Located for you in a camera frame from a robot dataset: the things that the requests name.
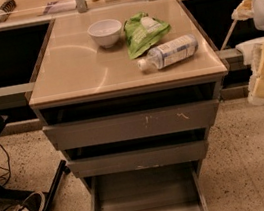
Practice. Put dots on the blue plastic water bottle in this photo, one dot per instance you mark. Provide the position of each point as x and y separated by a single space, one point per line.
169 53

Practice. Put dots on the grey drawer cabinet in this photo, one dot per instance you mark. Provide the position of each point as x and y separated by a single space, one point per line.
79 80

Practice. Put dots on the middle grey drawer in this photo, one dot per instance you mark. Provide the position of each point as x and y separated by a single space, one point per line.
139 159

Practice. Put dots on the grey drawer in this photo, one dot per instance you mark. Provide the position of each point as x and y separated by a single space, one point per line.
164 188
132 126
139 159

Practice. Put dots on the bottom grey drawer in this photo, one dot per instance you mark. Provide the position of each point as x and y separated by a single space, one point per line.
164 188

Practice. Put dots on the top grey drawer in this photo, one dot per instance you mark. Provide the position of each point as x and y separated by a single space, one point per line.
132 126

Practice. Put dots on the white stick with tip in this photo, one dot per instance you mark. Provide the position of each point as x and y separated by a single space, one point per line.
228 35

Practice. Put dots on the green snack bag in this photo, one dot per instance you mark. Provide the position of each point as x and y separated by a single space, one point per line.
141 32

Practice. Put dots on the white ceramic bowl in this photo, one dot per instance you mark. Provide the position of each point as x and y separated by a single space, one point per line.
105 32

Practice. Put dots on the black floor bar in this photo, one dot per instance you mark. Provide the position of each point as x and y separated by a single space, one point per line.
62 169

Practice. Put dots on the white curved bracket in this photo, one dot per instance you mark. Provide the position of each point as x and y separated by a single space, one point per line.
246 49

